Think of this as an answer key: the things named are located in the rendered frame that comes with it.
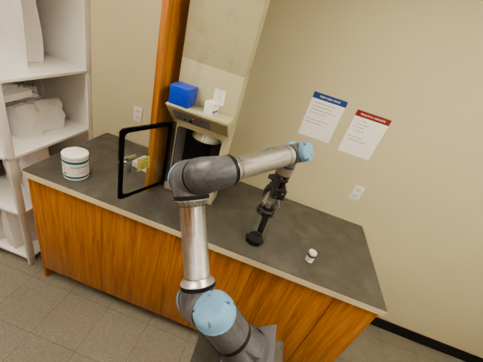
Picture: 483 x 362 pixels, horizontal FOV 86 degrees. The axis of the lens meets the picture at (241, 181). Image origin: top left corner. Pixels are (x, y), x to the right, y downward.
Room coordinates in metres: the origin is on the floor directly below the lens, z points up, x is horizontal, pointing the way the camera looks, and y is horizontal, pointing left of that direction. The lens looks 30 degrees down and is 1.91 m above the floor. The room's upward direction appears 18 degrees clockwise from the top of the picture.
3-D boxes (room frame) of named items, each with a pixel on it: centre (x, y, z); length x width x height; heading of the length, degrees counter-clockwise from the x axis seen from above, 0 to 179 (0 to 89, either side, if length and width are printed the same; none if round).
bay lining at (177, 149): (1.41, 0.28, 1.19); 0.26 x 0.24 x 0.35; 86
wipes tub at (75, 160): (1.16, 0.92, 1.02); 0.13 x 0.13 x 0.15
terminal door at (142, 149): (1.15, 0.51, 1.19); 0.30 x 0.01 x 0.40; 154
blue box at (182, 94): (1.24, 0.40, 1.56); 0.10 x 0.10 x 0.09; 86
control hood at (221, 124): (1.23, 0.30, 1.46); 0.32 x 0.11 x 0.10; 86
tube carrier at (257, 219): (1.10, -0.17, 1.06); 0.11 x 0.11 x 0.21
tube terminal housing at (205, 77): (1.41, 0.28, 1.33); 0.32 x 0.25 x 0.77; 86
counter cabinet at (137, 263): (1.34, 0.11, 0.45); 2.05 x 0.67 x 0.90; 86
